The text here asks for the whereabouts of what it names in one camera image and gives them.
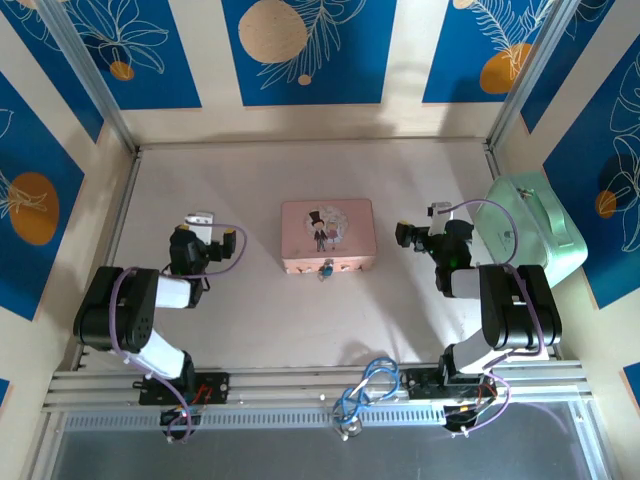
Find mint green bag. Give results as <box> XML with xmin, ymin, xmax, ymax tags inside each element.
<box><xmin>471</xmin><ymin>170</ymin><xmax>589</xmax><ymax>289</ymax></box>

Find pink tin box with couple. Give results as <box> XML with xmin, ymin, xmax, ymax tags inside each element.
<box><xmin>280</xmin><ymin>198</ymin><xmax>378</xmax><ymax>277</ymax></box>

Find white table sheet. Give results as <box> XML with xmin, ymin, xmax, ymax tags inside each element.
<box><xmin>82</xmin><ymin>143</ymin><xmax>551</xmax><ymax>372</ymax></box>

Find black controller board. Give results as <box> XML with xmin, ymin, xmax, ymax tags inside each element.
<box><xmin>442</xmin><ymin>399</ymin><xmax>497</xmax><ymax>427</ymax></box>
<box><xmin>159</xmin><ymin>405</ymin><xmax>206</xmax><ymax>427</ymax></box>

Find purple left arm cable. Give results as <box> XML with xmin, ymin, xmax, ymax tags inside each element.
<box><xmin>110</xmin><ymin>222</ymin><xmax>250</xmax><ymax>445</ymax></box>

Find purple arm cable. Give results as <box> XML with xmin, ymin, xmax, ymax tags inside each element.
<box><xmin>437</xmin><ymin>198</ymin><xmax>548</xmax><ymax>437</ymax></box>
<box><xmin>110</xmin><ymin>222</ymin><xmax>250</xmax><ymax>445</ymax></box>

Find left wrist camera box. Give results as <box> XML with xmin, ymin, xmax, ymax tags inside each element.
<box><xmin>183</xmin><ymin>209</ymin><xmax>217</xmax><ymax>242</ymax></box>

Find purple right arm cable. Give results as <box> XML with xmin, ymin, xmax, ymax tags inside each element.
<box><xmin>437</xmin><ymin>198</ymin><xmax>548</xmax><ymax>437</ymax></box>

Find aluminium back rail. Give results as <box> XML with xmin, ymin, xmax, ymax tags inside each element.
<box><xmin>136</xmin><ymin>140</ymin><xmax>494</xmax><ymax>151</ymax></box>

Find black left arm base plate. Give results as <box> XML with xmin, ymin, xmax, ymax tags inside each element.
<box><xmin>138</xmin><ymin>371</ymin><xmax>232</xmax><ymax>407</ymax></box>

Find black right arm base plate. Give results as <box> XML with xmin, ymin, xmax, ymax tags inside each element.
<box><xmin>405</xmin><ymin>367</ymin><xmax>500</xmax><ymax>402</ymax></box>

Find blue white coiled cable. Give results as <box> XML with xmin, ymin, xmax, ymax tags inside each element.
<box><xmin>333</xmin><ymin>355</ymin><xmax>401</xmax><ymax>426</ymax></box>

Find aluminium mounting rail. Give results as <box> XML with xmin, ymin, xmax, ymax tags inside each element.
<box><xmin>42</xmin><ymin>360</ymin><xmax>596</xmax><ymax>415</ymax></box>

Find aluminium frame post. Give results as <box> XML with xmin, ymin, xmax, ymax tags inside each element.
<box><xmin>37</xmin><ymin>0</ymin><xmax>140</xmax><ymax>154</ymax></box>
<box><xmin>487</xmin><ymin>0</ymin><xmax>584</xmax><ymax>149</ymax></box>

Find grey slotted cable duct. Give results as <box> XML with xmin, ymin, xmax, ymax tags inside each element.
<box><xmin>59</xmin><ymin>405</ymin><xmax>584</xmax><ymax>432</ymax></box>

